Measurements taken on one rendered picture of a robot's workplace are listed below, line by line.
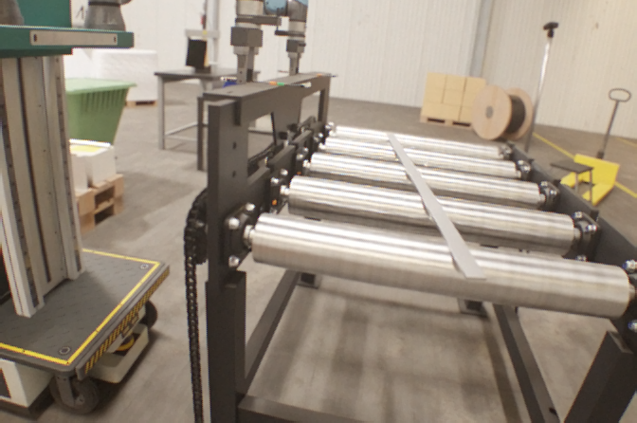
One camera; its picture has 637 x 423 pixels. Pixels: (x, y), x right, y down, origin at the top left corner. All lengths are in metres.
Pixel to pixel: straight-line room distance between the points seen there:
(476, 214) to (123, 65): 7.35
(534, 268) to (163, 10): 13.02
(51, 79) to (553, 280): 1.59
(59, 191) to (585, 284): 1.65
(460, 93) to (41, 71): 7.91
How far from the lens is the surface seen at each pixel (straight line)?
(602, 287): 0.95
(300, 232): 0.84
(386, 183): 1.37
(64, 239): 1.78
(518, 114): 7.88
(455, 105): 8.71
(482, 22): 11.44
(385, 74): 11.38
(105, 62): 7.93
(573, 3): 12.34
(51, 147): 1.65
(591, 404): 1.17
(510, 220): 1.15
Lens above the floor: 1.27
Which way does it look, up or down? 18 degrees down
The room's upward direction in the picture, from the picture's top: 5 degrees clockwise
